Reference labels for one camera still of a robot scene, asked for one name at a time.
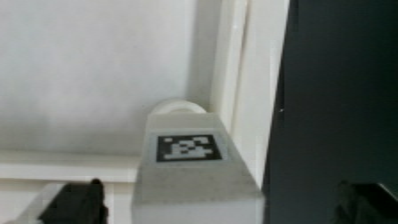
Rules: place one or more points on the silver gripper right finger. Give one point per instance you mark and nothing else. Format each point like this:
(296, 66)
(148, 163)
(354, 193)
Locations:
(367, 204)

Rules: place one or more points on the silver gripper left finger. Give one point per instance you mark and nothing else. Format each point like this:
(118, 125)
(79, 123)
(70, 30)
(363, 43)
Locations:
(77, 206)

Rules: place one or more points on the white square table top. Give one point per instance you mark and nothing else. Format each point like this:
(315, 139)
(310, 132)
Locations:
(100, 56)

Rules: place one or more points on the white table leg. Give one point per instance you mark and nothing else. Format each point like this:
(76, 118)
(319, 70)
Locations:
(195, 187)

